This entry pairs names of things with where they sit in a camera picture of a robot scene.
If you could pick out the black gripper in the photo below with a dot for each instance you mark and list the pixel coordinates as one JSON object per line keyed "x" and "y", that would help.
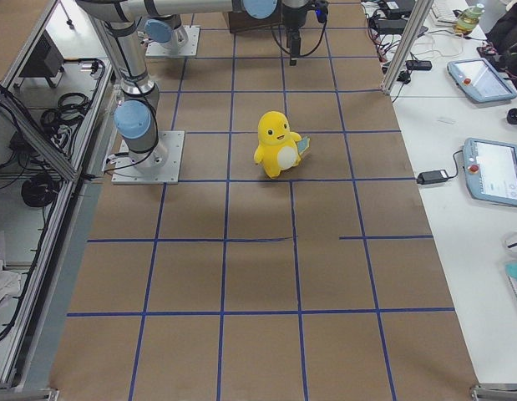
{"x": 294, "y": 18}

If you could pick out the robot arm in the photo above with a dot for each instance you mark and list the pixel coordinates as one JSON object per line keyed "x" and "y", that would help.
{"x": 135, "y": 118}
{"x": 168, "y": 31}

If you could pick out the yellow plush dinosaur toy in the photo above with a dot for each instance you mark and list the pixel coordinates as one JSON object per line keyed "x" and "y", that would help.
{"x": 278, "y": 148}

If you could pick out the teach pendant tablet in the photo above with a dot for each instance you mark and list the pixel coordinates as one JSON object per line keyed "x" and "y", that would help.
{"x": 480, "y": 81}
{"x": 491, "y": 171}

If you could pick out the black power adapter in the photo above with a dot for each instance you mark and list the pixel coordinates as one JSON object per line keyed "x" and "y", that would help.
{"x": 432, "y": 177}

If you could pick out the aluminium frame post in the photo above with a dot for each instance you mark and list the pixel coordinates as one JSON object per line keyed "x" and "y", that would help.
{"x": 420, "y": 12}

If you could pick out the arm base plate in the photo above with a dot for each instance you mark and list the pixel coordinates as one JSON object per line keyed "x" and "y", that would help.
{"x": 159, "y": 167}
{"x": 155, "y": 50}

